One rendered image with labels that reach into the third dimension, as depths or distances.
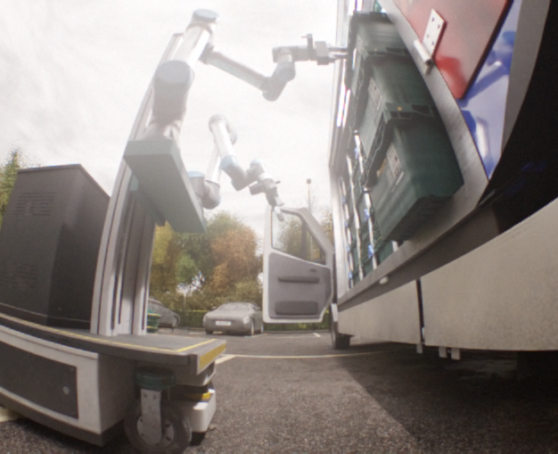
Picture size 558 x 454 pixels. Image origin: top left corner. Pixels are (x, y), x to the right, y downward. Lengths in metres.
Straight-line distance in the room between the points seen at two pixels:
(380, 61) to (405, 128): 0.28
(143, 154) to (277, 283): 3.20
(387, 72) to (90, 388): 1.14
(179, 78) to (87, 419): 0.93
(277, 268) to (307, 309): 0.72
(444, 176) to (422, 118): 0.17
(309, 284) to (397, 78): 3.43
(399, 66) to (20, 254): 1.32
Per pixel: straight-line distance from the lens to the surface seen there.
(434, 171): 0.68
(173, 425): 0.76
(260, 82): 1.20
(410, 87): 0.86
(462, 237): 0.68
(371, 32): 1.10
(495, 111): 0.56
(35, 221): 1.01
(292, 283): 3.88
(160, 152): 0.80
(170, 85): 0.83
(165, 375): 0.71
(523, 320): 0.51
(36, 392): 0.86
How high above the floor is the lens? 0.39
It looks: 21 degrees up
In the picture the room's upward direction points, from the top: straight up
